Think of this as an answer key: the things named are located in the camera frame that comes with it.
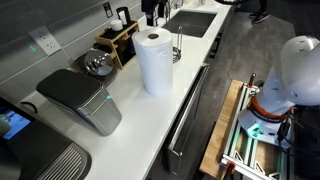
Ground white wall outlet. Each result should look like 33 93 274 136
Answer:
27 25 62 57

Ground wooden base board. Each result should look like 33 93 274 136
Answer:
199 79 245 180

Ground steel bin with black lid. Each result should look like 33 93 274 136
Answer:
35 68 123 137

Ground wooden countertop organizer box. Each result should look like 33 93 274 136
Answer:
94 20 141 70

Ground dark mug in organizer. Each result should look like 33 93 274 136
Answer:
128 31 138 55

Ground white paper towel roll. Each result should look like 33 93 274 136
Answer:
132 27 175 98

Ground coffee machine with screen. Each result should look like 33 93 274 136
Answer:
0 96 93 180

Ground dark dishwasher door with handle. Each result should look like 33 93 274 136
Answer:
161 63 211 176

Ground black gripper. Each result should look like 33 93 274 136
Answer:
140 0 168 27

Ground black wall switch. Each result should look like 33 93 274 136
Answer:
102 1 114 19

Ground small white cup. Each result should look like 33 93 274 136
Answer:
109 18 124 32

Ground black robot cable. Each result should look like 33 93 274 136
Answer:
276 113 320 158

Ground person's dark shoes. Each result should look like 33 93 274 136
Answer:
248 9 271 25

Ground black jar with white label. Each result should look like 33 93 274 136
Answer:
115 6 132 26

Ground aluminium profile frame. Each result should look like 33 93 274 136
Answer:
219 83 295 180

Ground red black clamp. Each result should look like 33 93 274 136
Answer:
221 161 237 180
248 72 258 88

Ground stainless steel sink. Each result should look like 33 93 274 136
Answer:
162 9 219 39

